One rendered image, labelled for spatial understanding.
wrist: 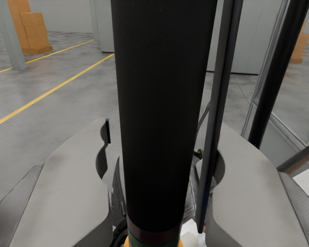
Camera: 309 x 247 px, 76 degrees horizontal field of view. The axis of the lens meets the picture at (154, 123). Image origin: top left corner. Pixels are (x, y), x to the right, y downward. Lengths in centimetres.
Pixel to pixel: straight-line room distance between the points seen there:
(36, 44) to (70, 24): 612
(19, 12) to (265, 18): 718
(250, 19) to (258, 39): 51
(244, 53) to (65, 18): 1104
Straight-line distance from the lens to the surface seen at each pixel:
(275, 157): 137
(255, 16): 573
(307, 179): 56
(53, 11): 1467
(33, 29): 831
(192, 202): 55
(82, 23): 1382
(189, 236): 20
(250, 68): 595
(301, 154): 33
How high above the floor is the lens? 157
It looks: 31 degrees down
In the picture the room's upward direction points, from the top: 2 degrees clockwise
